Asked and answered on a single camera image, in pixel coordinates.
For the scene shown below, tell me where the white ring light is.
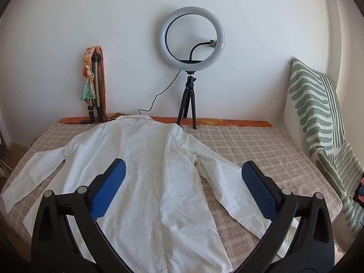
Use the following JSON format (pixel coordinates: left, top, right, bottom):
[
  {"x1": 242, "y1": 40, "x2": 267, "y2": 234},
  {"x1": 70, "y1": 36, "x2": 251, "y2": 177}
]
[{"x1": 158, "y1": 6, "x2": 227, "y2": 72}]

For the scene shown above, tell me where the green wavy-patterned pillow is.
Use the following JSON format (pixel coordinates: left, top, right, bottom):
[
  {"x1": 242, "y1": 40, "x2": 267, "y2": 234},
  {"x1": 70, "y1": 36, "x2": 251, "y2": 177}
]
[{"x1": 284, "y1": 58, "x2": 346, "y2": 160}]

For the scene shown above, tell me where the black power cable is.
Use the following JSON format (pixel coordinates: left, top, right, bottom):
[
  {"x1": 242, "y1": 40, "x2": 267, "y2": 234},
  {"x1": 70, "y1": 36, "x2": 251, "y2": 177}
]
[{"x1": 137, "y1": 69, "x2": 182, "y2": 116}]

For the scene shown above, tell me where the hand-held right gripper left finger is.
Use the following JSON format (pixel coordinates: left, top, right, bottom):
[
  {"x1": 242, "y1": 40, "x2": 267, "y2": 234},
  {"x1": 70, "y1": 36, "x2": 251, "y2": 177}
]
[{"x1": 31, "y1": 158, "x2": 127, "y2": 273}]

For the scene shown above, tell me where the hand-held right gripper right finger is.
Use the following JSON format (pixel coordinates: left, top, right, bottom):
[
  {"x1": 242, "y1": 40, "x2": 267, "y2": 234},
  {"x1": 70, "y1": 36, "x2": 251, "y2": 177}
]
[{"x1": 232, "y1": 161, "x2": 337, "y2": 273}]

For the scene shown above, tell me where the orange scarf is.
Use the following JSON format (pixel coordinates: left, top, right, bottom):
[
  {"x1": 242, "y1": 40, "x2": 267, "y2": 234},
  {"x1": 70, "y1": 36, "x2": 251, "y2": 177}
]
[{"x1": 94, "y1": 45, "x2": 127, "y2": 121}]

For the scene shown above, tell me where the black gooseneck phone holder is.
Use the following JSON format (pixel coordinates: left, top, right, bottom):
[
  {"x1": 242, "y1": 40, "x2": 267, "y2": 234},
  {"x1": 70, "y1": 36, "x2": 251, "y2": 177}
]
[{"x1": 189, "y1": 39, "x2": 218, "y2": 61}]

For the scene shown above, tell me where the colourful cloth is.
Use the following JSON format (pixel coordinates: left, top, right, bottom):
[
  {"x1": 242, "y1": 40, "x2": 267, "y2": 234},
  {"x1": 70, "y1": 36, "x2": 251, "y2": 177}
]
[{"x1": 353, "y1": 176, "x2": 364, "y2": 205}]

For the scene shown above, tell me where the checked beige blanket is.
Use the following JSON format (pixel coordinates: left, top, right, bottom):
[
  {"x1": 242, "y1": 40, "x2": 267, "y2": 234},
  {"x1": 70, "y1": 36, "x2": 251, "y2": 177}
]
[{"x1": 0, "y1": 122, "x2": 343, "y2": 273}]

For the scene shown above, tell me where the green striped cushion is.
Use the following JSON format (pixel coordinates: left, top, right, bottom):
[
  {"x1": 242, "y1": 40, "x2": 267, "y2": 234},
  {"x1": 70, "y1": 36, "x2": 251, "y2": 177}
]
[{"x1": 313, "y1": 141, "x2": 364, "y2": 239}]

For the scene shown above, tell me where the folded grey tripod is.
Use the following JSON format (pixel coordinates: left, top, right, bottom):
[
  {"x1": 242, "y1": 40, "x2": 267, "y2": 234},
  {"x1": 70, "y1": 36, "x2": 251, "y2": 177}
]
[{"x1": 80, "y1": 50, "x2": 104, "y2": 125}]

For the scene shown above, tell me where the white long-sleeved shirt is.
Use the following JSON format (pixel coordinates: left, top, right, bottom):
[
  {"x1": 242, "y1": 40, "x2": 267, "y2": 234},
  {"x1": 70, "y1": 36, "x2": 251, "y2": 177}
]
[{"x1": 1, "y1": 114, "x2": 296, "y2": 273}]

